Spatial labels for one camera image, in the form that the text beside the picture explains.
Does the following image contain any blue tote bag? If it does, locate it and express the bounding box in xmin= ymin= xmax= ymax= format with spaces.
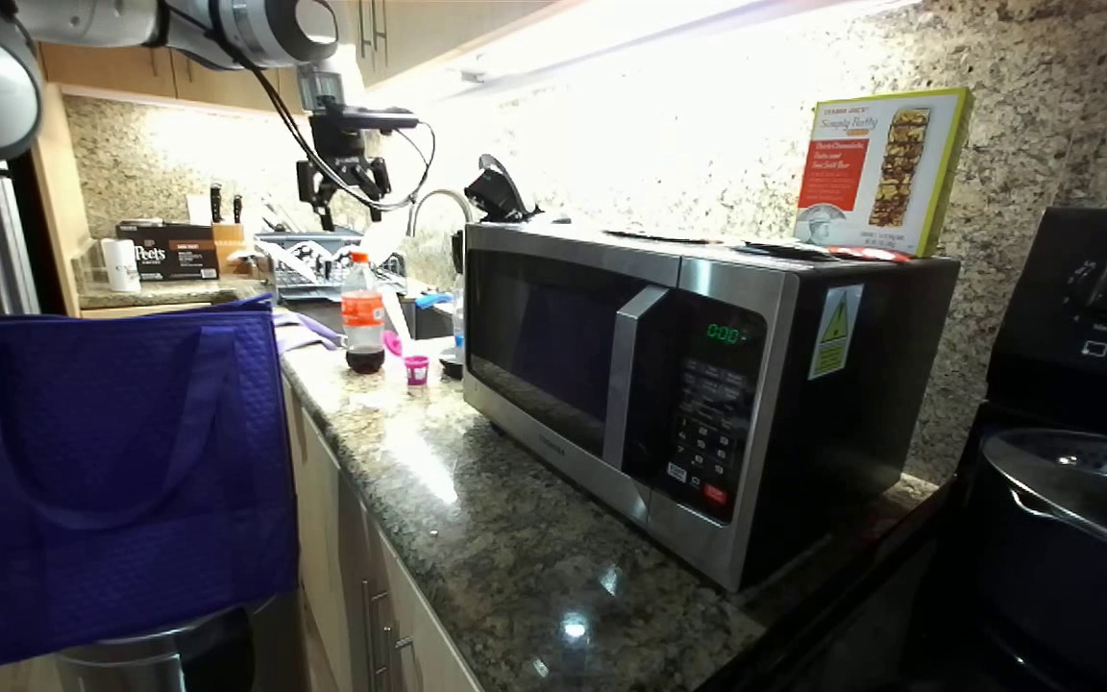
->
xmin=0 ymin=301 xmax=300 ymax=666

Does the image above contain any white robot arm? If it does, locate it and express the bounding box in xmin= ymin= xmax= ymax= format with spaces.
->
xmin=0 ymin=0 xmax=418 ymax=226

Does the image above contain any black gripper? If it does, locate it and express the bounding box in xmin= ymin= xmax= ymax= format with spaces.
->
xmin=295 ymin=103 xmax=418 ymax=229

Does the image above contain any stainless steel microwave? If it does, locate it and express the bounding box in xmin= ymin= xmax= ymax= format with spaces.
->
xmin=464 ymin=222 xmax=956 ymax=593

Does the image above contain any steel trash can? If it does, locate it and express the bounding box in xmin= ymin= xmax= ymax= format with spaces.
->
xmin=59 ymin=607 xmax=257 ymax=692

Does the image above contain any Coca Cola bottle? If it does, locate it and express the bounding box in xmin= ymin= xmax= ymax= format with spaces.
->
xmin=338 ymin=251 xmax=384 ymax=372

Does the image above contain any black pot with lid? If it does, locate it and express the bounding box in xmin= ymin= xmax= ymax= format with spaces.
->
xmin=981 ymin=427 xmax=1107 ymax=629

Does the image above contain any black stove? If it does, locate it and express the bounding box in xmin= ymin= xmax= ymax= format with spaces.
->
xmin=904 ymin=207 xmax=1107 ymax=692

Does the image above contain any small pink cup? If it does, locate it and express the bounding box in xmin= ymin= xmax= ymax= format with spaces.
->
xmin=405 ymin=354 xmax=432 ymax=384

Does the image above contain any recipe box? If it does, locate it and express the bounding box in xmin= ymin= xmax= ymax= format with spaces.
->
xmin=792 ymin=87 xmax=974 ymax=258

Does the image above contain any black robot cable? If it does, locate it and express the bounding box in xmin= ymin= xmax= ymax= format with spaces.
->
xmin=152 ymin=0 xmax=442 ymax=226

